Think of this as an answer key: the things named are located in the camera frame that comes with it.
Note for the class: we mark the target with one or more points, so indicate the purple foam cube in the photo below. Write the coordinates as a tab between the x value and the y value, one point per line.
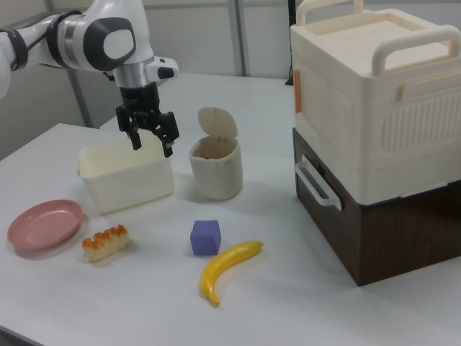
205	239

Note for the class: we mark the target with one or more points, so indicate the white mug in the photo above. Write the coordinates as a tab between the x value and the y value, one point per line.
216	176

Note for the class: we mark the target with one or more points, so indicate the cream plastic storage box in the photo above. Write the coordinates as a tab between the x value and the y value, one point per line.
327	108

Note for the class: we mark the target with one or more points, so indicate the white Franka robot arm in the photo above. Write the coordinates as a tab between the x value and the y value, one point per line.
108	36

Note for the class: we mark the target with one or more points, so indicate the black camera stand pole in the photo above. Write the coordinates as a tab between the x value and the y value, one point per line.
290	43

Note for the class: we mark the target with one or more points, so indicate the dark brown drawer box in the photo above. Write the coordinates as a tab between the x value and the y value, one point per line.
396	241

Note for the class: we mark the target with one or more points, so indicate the pink plastic plate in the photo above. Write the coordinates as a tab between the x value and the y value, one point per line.
45	225

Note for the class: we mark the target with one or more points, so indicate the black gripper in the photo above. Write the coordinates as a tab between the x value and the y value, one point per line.
139	101

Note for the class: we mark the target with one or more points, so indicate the yellow toy banana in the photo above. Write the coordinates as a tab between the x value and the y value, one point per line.
223	263

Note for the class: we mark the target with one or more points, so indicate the white rectangular plastic bin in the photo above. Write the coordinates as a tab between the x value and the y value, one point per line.
126	187

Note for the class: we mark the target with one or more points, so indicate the toy bread with orange topping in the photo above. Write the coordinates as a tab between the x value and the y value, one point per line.
106	245

